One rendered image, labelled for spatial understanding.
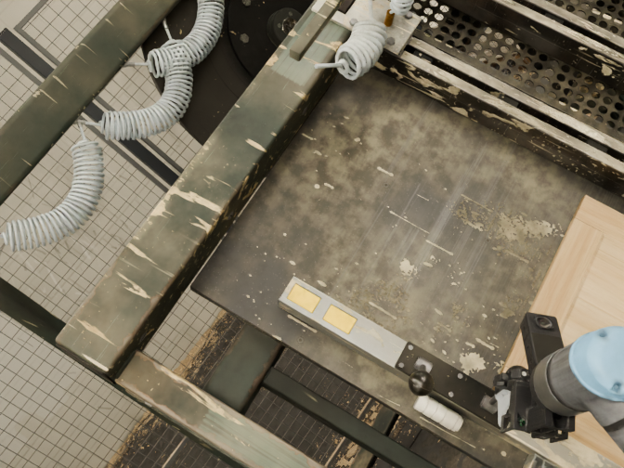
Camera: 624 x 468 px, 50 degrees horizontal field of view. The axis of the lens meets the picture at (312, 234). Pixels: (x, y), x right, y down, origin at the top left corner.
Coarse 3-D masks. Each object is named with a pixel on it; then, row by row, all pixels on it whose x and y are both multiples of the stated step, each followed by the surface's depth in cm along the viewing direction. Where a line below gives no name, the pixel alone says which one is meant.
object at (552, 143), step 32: (320, 0) 130; (384, 0) 131; (384, 64) 134; (416, 64) 130; (448, 64) 131; (448, 96) 132; (480, 96) 128; (512, 96) 129; (512, 128) 130; (544, 128) 126; (576, 128) 127; (576, 160) 128; (608, 160) 125
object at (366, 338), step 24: (288, 288) 114; (312, 288) 114; (336, 336) 113; (360, 336) 112; (384, 336) 112; (384, 360) 111; (456, 408) 110; (552, 456) 107; (576, 456) 107; (600, 456) 107
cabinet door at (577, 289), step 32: (576, 224) 125; (608, 224) 126; (576, 256) 123; (608, 256) 123; (544, 288) 120; (576, 288) 120; (608, 288) 121; (576, 320) 118; (608, 320) 119; (512, 352) 115; (576, 416) 111; (608, 448) 110
